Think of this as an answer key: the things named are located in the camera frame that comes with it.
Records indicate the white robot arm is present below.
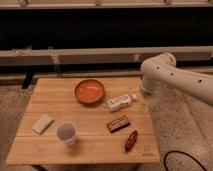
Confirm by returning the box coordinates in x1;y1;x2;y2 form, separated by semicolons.
141;53;213;106

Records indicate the white glue bottle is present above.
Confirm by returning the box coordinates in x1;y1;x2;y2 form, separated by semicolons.
107;94;137;112

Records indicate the brown oblong object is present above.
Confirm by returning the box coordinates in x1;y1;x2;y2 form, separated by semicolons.
124;131;138;152

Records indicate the orange bowl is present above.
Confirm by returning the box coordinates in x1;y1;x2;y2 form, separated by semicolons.
75;79;105;104

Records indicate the wooden table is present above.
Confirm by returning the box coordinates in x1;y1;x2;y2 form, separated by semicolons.
7;77;160;165

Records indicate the white sponge block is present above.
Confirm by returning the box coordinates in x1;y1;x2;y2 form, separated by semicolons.
32;114;54;135

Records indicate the black floor cable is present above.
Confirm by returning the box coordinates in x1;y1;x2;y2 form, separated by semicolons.
163;150;209;171

